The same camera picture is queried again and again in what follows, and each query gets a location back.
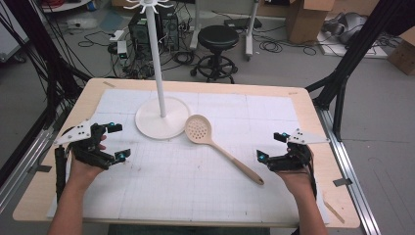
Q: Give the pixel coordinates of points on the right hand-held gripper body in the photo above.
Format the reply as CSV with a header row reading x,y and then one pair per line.
x,y
308,137

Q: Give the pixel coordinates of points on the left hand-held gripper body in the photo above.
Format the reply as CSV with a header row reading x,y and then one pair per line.
x,y
80,132

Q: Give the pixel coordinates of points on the person's left hand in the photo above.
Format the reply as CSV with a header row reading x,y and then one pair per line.
x,y
83,171

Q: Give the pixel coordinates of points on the person's right hand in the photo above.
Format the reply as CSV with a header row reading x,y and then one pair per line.
x,y
298,181

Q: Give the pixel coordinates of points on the white utensil stand with hooks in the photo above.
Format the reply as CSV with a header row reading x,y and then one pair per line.
x,y
161,122

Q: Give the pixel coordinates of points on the black tape piece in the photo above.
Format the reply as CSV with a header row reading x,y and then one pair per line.
x,y
342,182
40,168

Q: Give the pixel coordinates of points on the beige slotted spoon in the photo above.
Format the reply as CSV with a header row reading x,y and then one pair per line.
x,y
198,130

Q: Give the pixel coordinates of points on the white grid mat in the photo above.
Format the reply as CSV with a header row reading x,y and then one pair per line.
x,y
195,189

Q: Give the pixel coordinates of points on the thin wooden stick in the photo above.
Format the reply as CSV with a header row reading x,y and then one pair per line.
x,y
333,212

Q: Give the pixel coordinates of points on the white power strip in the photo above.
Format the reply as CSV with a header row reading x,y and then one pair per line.
x,y
121,45

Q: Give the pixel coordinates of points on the black computer tower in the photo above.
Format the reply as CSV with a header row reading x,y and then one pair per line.
x,y
142,31

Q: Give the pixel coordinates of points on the open cardboard box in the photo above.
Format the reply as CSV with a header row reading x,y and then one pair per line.
x,y
305,23

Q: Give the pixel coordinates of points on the grey bag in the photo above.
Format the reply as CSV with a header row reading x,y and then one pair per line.
x,y
345,27

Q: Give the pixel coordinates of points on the black round stool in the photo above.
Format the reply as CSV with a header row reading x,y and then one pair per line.
x,y
218,37

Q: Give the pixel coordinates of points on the black flat device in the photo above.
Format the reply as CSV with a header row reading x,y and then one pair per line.
x,y
242,23

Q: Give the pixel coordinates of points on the closed cardboard box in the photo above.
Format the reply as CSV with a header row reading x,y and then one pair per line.
x,y
403,54

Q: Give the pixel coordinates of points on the aluminium rail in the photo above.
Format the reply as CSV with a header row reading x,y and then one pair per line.
x,y
349,169
23,166

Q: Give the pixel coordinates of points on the black metal frame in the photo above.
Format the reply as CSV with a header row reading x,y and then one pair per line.
x,y
49,65
345,65

